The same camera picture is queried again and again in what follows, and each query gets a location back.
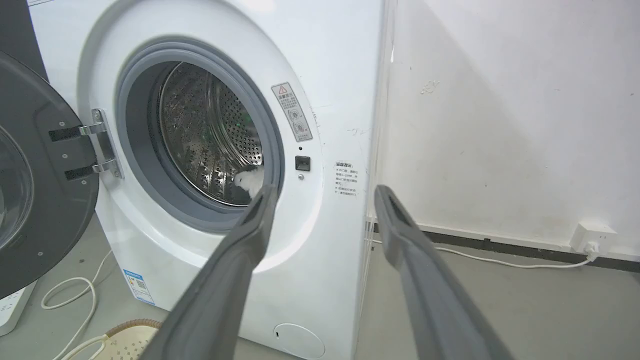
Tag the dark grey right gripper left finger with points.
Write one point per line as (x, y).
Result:
(220, 290)

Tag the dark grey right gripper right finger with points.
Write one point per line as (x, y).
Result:
(430, 295)

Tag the beige laundry basket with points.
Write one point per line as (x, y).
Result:
(131, 340)

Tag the dark grey washing machine door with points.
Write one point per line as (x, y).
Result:
(37, 190)

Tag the white front-load washing machine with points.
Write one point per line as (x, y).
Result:
(320, 100)

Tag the white cloth in drum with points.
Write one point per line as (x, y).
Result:
(251, 181)

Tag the white power strip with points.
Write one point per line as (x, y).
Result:
(12, 307)

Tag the white wall power socket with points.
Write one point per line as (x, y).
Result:
(592, 238)

